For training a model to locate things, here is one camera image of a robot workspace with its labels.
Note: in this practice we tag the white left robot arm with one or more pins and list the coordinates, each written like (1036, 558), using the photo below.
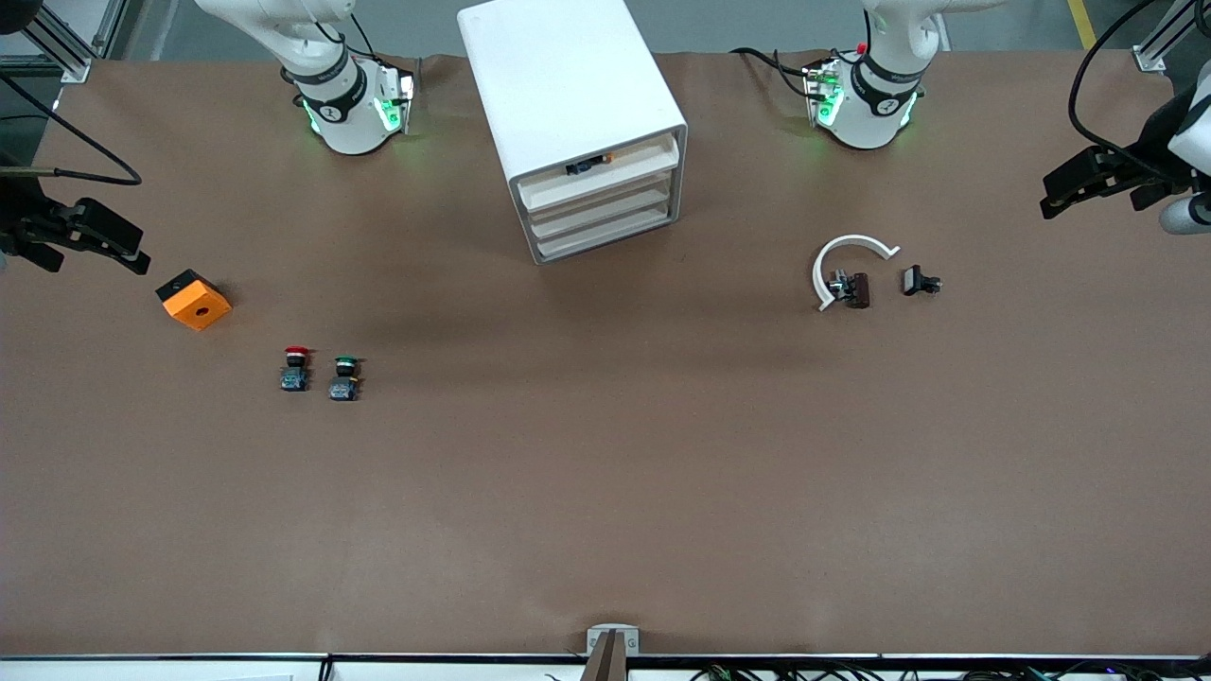
(866, 123)

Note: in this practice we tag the red push button switch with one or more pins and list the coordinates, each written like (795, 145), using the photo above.
(296, 371)

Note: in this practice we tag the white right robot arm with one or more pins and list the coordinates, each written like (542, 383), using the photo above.
(350, 123)

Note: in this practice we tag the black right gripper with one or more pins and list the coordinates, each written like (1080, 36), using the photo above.
(21, 225)

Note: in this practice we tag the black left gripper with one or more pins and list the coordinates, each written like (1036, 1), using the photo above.
(1147, 157)

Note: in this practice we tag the base connector box green light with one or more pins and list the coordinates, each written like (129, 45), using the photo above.
(397, 99)
(823, 95)

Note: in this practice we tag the table cover mat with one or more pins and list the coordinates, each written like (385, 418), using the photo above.
(605, 473)

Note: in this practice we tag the small black orange component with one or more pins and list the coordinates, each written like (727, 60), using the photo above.
(588, 165)

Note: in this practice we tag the aluminium frame profile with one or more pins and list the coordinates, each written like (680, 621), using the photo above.
(61, 52)
(1162, 47)

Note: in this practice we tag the small black electrical component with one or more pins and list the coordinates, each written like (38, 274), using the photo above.
(915, 280)

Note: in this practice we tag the dark brown electrical component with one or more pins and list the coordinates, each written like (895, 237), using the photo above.
(857, 290)

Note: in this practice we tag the green push button switch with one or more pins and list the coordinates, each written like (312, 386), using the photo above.
(344, 380)

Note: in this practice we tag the white curved plastic piece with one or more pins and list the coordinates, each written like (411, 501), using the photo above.
(845, 242)

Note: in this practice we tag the white table edge rail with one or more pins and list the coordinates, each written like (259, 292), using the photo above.
(189, 667)

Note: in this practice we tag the orange button enclosure box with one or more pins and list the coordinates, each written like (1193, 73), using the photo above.
(194, 303)

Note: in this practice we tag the grey metal mount bracket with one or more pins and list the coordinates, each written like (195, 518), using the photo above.
(612, 643)

